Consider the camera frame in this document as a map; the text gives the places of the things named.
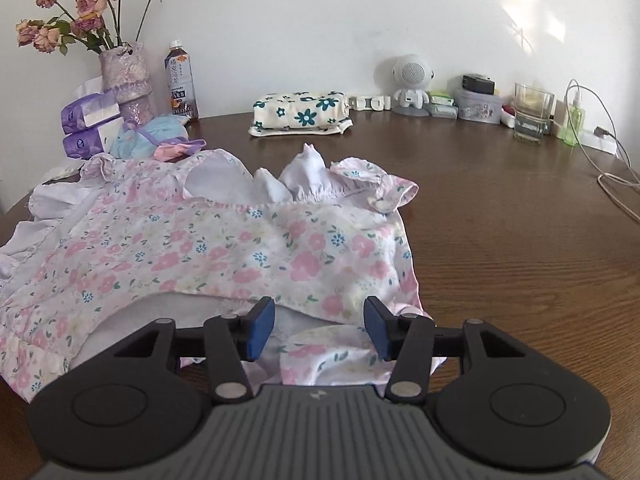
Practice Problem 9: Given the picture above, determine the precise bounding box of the oolong tea bottle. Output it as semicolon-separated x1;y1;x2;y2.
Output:
164;40;200;122

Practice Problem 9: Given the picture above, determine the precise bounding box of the pink floral child dress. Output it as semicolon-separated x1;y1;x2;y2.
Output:
1;145;422;400

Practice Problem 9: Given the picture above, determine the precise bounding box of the white letter ornament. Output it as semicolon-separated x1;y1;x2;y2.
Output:
348;96;392;112

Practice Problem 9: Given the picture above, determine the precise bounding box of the dried rose bouquet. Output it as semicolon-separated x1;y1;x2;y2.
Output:
15;0;130;55

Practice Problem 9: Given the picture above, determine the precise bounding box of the lower purple tissue pack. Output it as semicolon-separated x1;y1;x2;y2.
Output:
62;122;122;160

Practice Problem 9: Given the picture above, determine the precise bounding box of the white power adapter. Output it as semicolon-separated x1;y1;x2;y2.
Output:
579;128;617;155

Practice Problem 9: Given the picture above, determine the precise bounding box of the white robot figure speaker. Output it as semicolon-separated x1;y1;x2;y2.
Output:
392;54;434;117

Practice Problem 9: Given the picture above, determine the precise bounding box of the purple textured vase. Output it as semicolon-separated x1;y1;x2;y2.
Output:
99;42;154;126

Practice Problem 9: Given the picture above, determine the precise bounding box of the white charging cable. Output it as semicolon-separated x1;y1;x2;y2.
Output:
564;78;640;224

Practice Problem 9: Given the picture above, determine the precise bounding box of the clear drinking glass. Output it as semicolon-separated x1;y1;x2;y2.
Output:
512;84;555;144

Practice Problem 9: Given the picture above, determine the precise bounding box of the purple tissue pack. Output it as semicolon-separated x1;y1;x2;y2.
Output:
62;122;122;160
60;91;120;134

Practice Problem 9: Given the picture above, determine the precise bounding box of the crumpled white tissue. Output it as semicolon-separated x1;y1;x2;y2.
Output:
41;160;85;185

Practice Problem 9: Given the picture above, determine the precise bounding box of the upper purple tissue pack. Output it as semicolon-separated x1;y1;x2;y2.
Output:
60;91;120;134

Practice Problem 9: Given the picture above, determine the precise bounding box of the black charger block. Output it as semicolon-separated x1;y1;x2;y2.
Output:
461;74;496;96

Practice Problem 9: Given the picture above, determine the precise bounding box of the grey printed tin box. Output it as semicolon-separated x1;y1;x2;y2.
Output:
454;88;503;125

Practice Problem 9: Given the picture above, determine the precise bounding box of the green spray bottle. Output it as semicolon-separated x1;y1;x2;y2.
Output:
560;86;585;146

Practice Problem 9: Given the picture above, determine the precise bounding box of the folded cream blue-flower cloth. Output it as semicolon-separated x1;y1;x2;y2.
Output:
248;91;352;138

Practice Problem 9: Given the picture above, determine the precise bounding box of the blue pink purple garment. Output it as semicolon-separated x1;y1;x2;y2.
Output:
110;115;206;162

